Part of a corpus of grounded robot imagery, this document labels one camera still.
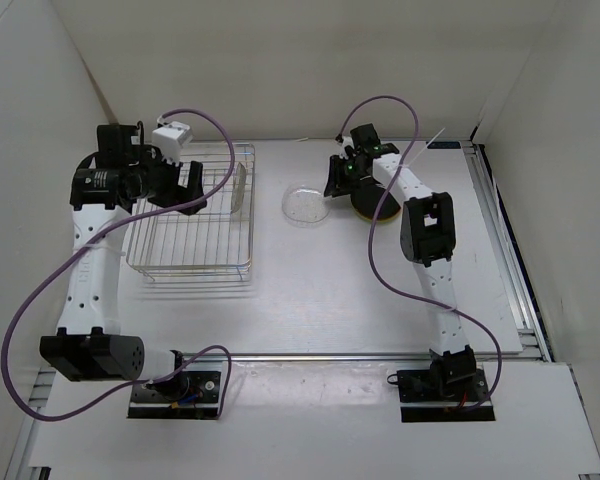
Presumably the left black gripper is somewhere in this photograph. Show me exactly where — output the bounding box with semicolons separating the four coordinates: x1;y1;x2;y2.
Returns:
129;144;206;215

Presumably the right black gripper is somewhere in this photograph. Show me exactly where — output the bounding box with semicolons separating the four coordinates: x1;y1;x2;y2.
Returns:
324;155;369;198

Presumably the black plate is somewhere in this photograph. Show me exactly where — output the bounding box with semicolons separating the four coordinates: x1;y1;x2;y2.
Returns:
350;184;401;219

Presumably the green plate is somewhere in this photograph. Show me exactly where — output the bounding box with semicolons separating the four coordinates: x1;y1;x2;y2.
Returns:
355;211;400;224

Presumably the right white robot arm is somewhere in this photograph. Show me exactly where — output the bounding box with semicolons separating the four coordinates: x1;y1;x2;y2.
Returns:
324;124;477;400

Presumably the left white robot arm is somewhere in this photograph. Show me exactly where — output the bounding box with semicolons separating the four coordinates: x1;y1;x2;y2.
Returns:
39;122;203;400

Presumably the white zip tie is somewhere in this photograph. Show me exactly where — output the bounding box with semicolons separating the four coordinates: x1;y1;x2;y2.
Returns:
404;127;446;168

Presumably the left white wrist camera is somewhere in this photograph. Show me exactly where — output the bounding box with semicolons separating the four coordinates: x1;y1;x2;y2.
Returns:
151;116;193;165

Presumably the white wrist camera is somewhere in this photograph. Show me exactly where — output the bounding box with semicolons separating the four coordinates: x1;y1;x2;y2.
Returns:
151;116;193;165
335;134;354;159

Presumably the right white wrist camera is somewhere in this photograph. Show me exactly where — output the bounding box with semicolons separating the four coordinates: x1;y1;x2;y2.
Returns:
335;134;354;159

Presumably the metal wire dish rack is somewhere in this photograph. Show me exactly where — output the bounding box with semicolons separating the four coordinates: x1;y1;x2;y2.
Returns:
126;142;256;281

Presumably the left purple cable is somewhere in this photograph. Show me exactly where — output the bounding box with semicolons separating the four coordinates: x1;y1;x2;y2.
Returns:
0;108;239;422

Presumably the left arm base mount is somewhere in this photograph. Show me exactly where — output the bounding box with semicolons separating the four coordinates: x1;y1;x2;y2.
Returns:
127;364;225;420

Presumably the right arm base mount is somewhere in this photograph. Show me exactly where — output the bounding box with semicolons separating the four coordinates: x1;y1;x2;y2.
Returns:
386;368;496;423

